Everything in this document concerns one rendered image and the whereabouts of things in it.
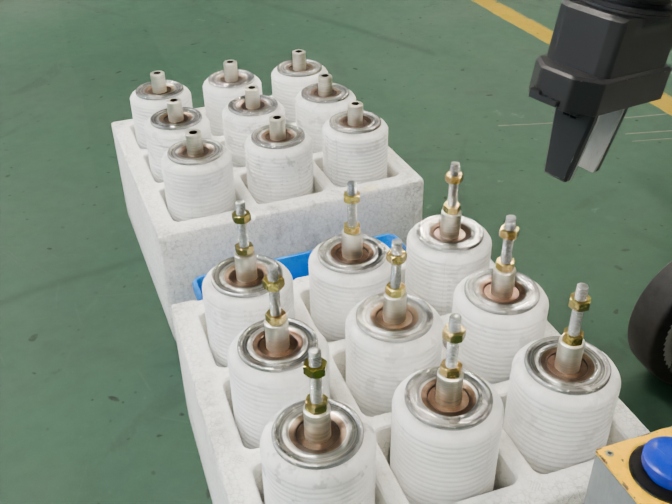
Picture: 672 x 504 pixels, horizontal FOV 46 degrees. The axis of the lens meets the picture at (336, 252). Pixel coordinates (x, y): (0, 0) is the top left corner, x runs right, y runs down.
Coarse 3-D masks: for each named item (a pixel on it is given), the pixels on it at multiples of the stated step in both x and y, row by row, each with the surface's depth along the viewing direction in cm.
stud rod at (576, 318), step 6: (576, 288) 66; (582, 288) 66; (588, 288) 66; (576, 294) 67; (582, 294) 66; (582, 300) 66; (576, 312) 67; (582, 312) 67; (570, 318) 68; (576, 318) 68; (582, 318) 68; (570, 324) 68; (576, 324) 68; (570, 330) 69; (576, 330) 68
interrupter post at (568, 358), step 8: (560, 336) 70; (560, 344) 69; (584, 344) 69; (560, 352) 70; (568, 352) 69; (576, 352) 69; (560, 360) 70; (568, 360) 69; (576, 360) 69; (560, 368) 70; (568, 368) 70; (576, 368) 70
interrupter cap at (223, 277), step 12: (228, 264) 85; (264, 264) 85; (276, 264) 84; (216, 276) 83; (228, 276) 83; (264, 276) 83; (216, 288) 81; (228, 288) 81; (240, 288) 81; (252, 288) 81
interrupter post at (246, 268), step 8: (240, 256) 81; (248, 256) 81; (240, 264) 81; (248, 264) 81; (256, 264) 83; (240, 272) 82; (248, 272) 82; (256, 272) 83; (240, 280) 82; (248, 280) 82
